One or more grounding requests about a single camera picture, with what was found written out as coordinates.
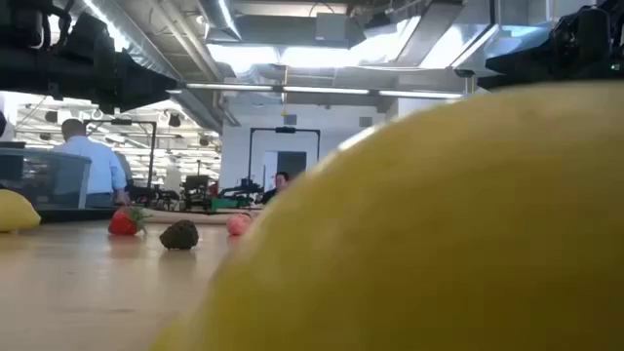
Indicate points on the red strawberry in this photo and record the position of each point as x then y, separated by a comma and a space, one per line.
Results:
122, 224

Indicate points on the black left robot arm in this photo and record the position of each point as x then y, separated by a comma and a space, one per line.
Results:
24, 73

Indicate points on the dark doorway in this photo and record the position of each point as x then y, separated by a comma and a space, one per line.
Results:
291, 163

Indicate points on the black aluminium table frame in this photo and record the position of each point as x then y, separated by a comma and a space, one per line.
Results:
73, 215

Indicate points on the grey mesh office chair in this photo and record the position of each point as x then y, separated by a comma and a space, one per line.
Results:
49, 180

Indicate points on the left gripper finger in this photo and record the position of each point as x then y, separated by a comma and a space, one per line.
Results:
129, 101
136, 78

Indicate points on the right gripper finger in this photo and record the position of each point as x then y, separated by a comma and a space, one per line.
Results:
526, 66

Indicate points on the brown wooden board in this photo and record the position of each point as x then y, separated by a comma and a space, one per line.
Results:
195, 217

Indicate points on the person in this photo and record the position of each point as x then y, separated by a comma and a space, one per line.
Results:
279, 187
97, 166

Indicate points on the green box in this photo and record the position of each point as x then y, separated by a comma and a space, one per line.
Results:
224, 204

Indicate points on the black equipment cart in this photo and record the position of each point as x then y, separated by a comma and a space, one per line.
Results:
196, 187

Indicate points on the yellow lemon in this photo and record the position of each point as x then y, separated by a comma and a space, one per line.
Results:
439, 219
14, 212

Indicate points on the black gantry frame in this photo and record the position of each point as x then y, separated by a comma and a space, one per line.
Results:
285, 129
122, 122

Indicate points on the long ceiling light strip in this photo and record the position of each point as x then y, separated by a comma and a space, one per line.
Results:
322, 89

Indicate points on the dark blackberry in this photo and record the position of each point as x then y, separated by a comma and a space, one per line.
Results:
179, 235

